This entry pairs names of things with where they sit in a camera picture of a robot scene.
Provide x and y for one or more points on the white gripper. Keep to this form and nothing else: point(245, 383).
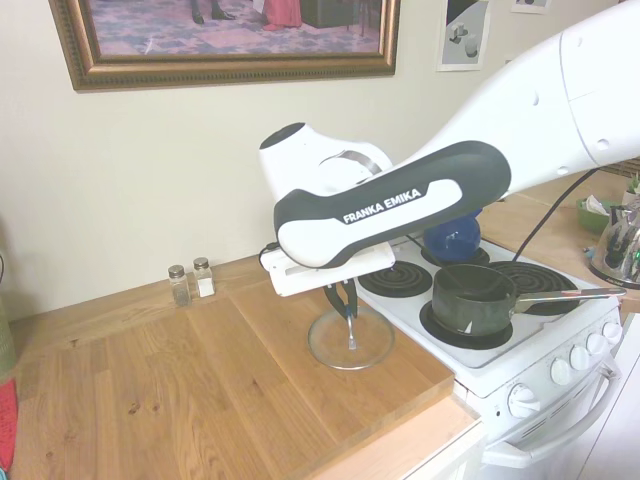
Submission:
point(300, 280)

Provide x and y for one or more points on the glass pot lid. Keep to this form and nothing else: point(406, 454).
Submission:
point(330, 345)

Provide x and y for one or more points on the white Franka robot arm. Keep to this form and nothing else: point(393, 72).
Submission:
point(525, 100)

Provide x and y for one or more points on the blue whistling kettle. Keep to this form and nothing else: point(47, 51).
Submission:
point(450, 240)

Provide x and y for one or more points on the glass salt shaker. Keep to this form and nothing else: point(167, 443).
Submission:
point(204, 282)

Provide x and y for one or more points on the white cabinet with wooden countertop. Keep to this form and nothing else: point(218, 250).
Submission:
point(400, 440)

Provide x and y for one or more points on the large wooden butcher board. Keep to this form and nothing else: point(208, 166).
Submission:
point(200, 375)

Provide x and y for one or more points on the glass pepper shaker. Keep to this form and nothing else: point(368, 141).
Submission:
point(180, 290)

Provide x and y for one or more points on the white electric stove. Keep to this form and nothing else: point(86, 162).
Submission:
point(500, 359)

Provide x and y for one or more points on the large coil burner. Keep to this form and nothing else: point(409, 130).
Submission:
point(545, 277)

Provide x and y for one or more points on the white oven dial knob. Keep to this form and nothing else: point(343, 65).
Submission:
point(522, 400)

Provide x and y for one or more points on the plywood side table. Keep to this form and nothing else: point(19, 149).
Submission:
point(565, 250)

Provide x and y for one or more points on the white burner knob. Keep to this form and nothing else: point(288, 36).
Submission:
point(596, 344)
point(561, 371)
point(612, 332)
point(580, 358)

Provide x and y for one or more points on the gold framed picture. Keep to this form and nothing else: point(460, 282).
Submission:
point(225, 70)

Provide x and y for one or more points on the green bowl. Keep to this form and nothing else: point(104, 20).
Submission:
point(590, 221)

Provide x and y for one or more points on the stainless steel electric kettle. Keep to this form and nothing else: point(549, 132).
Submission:
point(617, 245)

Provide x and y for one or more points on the small potted plant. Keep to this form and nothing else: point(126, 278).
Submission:
point(632, 192)

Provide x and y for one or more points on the green ribbed container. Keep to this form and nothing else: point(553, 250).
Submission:
point(6, 340)

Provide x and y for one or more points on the red cloth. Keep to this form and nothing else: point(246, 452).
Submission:
point(7, 425)

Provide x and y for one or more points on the grey shapes wall poster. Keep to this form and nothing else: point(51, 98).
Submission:
point(462, 40)

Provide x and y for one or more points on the small wall print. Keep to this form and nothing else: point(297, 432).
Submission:
point(530, 6)

